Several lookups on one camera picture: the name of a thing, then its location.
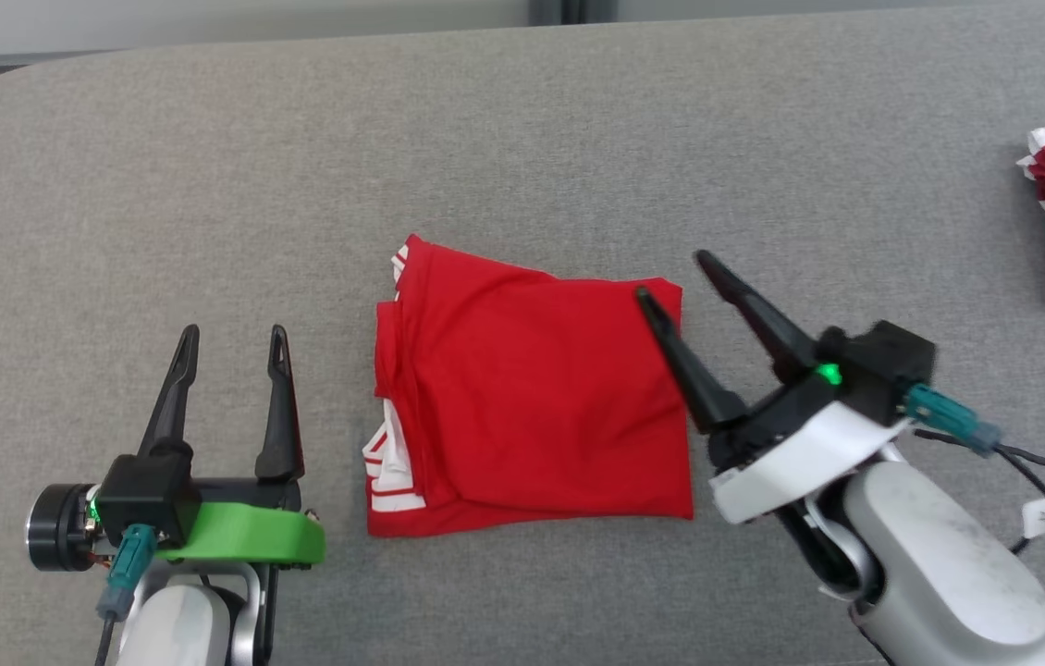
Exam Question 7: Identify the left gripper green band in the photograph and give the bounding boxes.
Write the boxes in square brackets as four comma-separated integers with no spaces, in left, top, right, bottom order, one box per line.
[141,324,327,569]

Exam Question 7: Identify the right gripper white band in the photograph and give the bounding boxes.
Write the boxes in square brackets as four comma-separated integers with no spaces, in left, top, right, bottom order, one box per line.
[634,251,911,526]

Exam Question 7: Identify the red jersey with black numbers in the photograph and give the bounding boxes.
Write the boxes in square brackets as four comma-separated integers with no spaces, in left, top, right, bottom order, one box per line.
[361,234,696,539]

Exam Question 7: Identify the left cable with teal plug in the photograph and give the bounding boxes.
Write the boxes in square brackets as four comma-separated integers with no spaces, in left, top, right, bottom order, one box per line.
[95,523,158,666]

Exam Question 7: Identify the cable with teal plug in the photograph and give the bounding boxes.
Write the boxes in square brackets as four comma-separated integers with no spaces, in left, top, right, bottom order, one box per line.
[904,384,1045,648]
[95,523,158,666]

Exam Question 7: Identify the right cable with teal plug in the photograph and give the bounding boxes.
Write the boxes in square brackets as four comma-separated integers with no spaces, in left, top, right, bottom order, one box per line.
[904,384,1045,648]

